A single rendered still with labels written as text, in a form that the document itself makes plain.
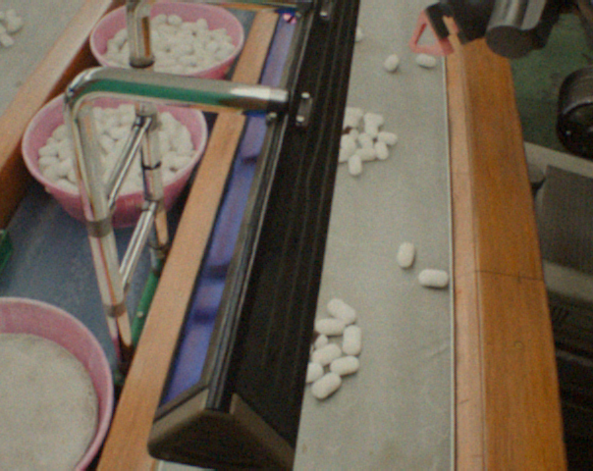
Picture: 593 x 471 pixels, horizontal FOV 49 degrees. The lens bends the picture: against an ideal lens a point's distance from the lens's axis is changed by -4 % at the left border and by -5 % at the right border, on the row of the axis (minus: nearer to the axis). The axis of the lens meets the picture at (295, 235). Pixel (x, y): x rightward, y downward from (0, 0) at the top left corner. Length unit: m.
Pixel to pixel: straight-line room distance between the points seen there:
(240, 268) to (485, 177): 0.68
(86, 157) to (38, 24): 0.83
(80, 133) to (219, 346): 0.25
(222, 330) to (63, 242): 0.66
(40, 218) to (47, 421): 0.37
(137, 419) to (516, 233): 0.54
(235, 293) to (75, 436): 0.42
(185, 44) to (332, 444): 0.78
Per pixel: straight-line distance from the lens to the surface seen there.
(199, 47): 1.23
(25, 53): 1.28
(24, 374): 0.81
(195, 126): 1.04
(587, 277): 1.36
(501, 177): 1.02
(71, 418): 0.76
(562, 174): 1.56
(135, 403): 0.72
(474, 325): 0.83
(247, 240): 0.39
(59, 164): 1.01
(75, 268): 0.96
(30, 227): 1.03
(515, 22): 0.82
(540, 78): 2.82
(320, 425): 0.74
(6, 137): 1.05
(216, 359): 0.34
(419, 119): 1.12
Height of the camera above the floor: 1.40
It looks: 47 degrees down
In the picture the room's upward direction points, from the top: 6 degrees clockwise
